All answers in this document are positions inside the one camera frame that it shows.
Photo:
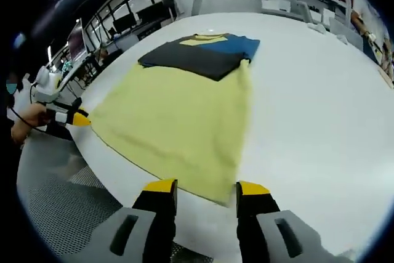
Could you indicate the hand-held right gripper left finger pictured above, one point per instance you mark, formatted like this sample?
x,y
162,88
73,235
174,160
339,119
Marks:
x,y
154,232

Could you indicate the grey mesh chair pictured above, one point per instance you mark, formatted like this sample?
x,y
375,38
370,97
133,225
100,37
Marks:
x,y
61,189

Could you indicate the grey metal shelf unit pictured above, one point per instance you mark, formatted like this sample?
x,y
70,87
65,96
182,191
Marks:
x,y
347,1

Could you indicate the white chair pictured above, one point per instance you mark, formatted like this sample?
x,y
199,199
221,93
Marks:
x,y
304,10

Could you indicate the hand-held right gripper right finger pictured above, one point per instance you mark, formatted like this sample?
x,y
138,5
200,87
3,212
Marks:
x,y
255,232

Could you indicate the person's left hand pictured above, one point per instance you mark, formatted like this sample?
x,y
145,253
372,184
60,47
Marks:
x,y
32,119

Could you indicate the white crumpled cloth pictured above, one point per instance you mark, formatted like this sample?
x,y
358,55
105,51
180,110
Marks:
x,y
342,38
317,28

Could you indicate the yellow blue black garment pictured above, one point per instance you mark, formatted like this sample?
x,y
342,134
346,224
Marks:
x,y
172,115

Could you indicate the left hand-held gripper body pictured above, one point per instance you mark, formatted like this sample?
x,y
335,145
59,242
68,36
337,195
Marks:
x,y
47,87

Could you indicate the black computer monitor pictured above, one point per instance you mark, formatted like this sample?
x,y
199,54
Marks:
x,y
124,23
155,13

